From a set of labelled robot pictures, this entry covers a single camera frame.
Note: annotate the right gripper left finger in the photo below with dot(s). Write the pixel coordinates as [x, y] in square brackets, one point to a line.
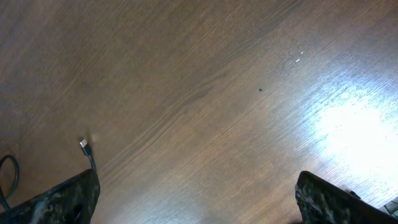
[72, 201]

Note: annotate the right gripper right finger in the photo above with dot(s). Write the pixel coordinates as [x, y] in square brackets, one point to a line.
[322, 202]

